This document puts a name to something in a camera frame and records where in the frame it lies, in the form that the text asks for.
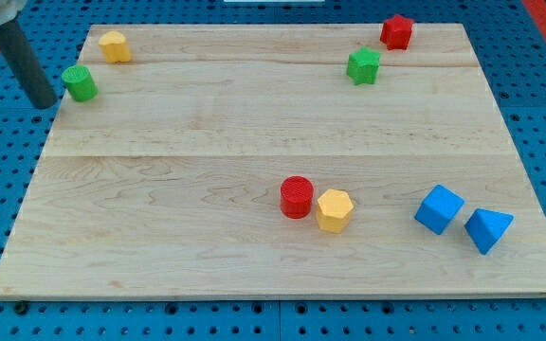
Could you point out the dark cylindrical robot arm stick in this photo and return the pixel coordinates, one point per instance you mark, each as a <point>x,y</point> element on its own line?
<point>25,66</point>

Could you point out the yellow hexagon block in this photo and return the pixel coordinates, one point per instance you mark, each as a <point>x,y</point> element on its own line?
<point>334,210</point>

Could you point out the yellow heart block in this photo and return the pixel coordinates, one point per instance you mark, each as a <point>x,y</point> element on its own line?
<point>114,47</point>

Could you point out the red star block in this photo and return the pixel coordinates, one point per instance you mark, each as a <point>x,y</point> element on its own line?
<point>396,32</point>

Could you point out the light wooden board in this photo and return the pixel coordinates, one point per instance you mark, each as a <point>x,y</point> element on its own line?
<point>166,185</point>

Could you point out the red cylinder block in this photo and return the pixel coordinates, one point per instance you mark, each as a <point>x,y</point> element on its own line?
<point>296,195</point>

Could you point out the green star block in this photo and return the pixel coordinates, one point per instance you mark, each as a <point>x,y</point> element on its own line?
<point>362,66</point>

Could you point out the green cylinder block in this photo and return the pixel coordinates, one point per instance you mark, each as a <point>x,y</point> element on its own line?
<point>79,83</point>

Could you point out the blue cube block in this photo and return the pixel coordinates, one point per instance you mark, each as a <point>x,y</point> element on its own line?
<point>438,209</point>

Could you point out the blue triangular prism block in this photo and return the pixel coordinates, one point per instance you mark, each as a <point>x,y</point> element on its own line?
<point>486,227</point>

